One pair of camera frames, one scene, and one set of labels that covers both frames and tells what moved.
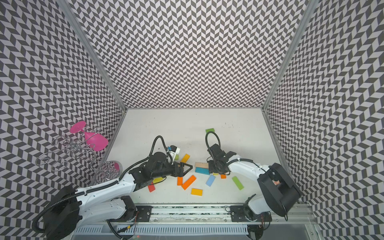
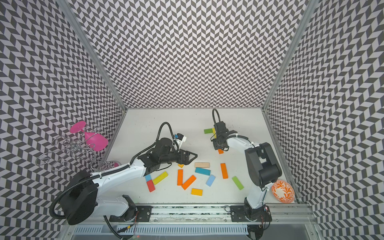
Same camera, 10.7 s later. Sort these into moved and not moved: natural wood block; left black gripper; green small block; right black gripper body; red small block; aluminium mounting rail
Moved: left black gripper; right black gripper body
Not moved: aluminium mounting rail; natural wood block; green small block; red small block
